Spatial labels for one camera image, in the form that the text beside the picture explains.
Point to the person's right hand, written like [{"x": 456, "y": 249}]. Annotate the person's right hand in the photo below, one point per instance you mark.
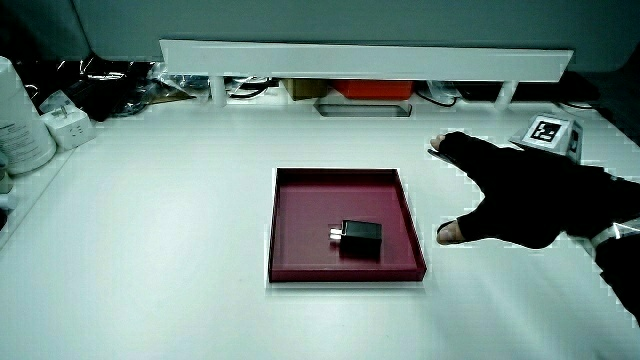
[{"x": 530, "y": 200}]

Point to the black charger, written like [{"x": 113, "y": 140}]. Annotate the black charger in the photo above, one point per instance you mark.
[{"x": 361, "y": 236}]

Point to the dark red square plate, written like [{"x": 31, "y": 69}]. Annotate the dark red square plate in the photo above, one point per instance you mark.
[{"x": 310, "y": 210}]

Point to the orange box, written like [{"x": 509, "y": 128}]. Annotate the orange box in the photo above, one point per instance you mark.
[{"x": 372, "y": 89}]

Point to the white desk shelf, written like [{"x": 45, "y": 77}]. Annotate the white desk shelf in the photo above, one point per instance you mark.
[{"x": 360, "y": 61}]

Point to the brown cardboard box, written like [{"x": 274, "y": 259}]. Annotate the brown cardboard box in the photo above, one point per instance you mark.
[{"x": 304, "y": 88}]

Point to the clear plastic bag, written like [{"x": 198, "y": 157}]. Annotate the clear plastic bag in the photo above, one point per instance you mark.
[{"x": 175, "y": 82}]

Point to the black plastic bag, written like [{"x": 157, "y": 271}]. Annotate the black plastic bag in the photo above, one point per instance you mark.
[{"x": 90, "y": 85}]

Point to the white cube power adapter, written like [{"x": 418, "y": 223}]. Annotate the white cube power adapter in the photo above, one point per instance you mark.
[{"x": 67, "y": 127}]

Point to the white cylindrical bottle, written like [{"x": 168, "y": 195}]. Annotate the white cylindrical bottle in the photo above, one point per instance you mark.
[{"x": 20, "y": 125}]

